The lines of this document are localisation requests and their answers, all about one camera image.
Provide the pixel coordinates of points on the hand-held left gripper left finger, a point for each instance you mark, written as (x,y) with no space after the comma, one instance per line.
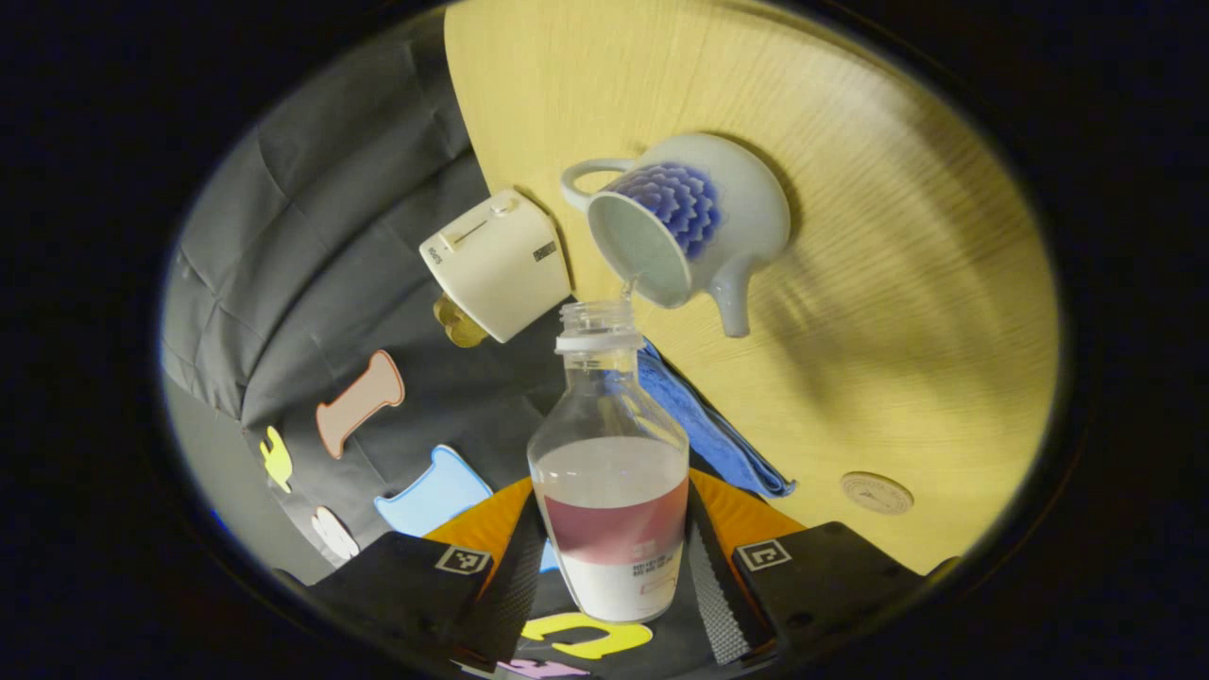
(505,590)

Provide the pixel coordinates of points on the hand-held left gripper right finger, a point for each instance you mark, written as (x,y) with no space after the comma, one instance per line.
(718,604)

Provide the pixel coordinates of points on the clear water bottle pink label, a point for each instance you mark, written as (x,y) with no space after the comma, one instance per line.
(609,491)

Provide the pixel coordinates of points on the round beige coaster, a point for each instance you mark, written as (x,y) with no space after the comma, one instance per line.
(876,493)

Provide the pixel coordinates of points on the white blue-flowered teacup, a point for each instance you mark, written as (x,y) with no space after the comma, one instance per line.
(737,208)

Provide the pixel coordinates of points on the blue folded towel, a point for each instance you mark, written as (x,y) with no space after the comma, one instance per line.
(718,434)

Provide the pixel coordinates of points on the brown toast slice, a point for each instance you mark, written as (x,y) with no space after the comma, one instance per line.
(472,334)
(449,316)

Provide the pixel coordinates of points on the cream white toaster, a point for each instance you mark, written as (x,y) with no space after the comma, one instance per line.
(496,264)

